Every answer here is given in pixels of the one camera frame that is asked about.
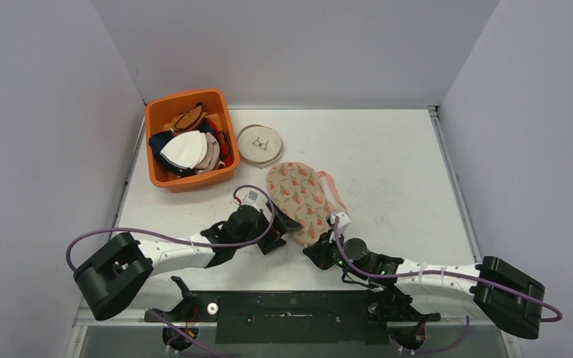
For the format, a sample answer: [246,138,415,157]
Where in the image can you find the red garment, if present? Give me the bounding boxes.
[204,119,234,168]

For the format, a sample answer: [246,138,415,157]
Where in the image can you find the purple cable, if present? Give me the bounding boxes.
[65,184,277,274]
[332,217,563,324]

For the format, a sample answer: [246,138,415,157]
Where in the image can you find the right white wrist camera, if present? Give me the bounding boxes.
[327,210,351,242]

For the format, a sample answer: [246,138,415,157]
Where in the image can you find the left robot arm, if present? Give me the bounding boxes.
[68,204,303,321]

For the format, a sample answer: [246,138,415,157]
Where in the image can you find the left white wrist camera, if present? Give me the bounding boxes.
[241,189,267,212]

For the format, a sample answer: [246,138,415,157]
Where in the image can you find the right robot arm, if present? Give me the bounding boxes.
[303,230,545,339]

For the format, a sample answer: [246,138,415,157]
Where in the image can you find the orange bra black straps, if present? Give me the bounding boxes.
[169,102,210,134]

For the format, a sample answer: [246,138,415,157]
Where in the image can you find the white mesh laundry bag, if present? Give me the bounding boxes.
[237,124,284,168]

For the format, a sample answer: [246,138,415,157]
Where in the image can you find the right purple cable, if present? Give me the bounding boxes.
[332,217,563,324]

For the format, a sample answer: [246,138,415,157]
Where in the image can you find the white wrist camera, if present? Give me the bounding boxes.
[327,210,351,242]
[241,189,267,212]

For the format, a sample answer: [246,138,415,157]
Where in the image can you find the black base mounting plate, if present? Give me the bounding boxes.
[145,278,441,345]

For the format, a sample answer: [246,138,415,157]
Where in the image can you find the beige bra in bin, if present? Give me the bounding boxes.
[194,133,221,174]

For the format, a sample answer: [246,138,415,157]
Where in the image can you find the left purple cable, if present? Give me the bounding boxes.
[65,184,277,274]

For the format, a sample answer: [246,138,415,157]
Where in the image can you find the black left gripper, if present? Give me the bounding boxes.
[235,201,301,254]

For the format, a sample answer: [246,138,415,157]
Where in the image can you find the orange plastic bin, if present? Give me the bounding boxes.
[144,88,241,192]

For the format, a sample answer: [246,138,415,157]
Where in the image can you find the navy blue garment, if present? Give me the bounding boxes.
[148,121,224,178]

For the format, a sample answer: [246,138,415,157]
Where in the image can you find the carrot print bra case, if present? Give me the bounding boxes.
[266,162,346,246]

